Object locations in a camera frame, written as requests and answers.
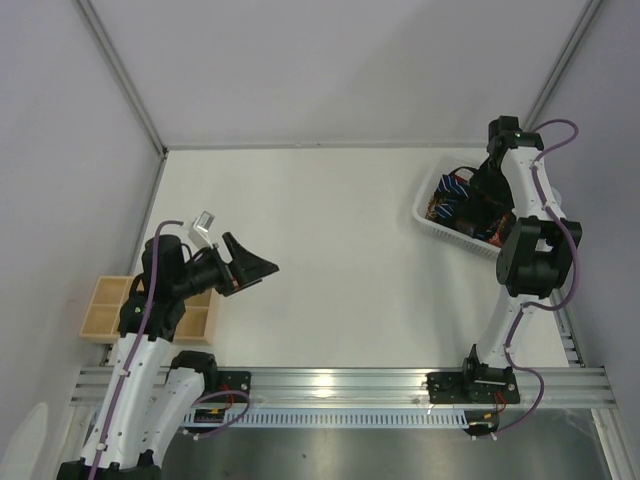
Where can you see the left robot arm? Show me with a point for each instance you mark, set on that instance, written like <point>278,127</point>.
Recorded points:
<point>134,430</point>

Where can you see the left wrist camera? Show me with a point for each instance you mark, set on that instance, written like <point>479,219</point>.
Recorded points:
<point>199,230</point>

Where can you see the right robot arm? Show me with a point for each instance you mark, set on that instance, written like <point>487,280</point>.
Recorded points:
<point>537,257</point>

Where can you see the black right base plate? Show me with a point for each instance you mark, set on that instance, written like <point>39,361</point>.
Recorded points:
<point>451,387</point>

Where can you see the aluminium mounting rail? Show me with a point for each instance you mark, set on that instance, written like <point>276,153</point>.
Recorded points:
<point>565,388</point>

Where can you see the blue striped tie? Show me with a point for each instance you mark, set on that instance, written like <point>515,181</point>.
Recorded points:
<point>450,197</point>

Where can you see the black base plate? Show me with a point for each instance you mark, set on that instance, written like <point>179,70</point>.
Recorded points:
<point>236,380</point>
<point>451,387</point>

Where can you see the white slotted cable duct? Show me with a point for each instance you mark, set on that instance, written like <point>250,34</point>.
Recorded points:
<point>316,418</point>

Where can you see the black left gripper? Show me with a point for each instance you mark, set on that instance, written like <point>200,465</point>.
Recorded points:
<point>229,275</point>

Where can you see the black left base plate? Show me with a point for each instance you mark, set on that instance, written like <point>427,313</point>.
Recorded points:
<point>236,380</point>

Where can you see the dark patterned tie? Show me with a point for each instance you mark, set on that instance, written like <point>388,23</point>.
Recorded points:
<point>484,221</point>

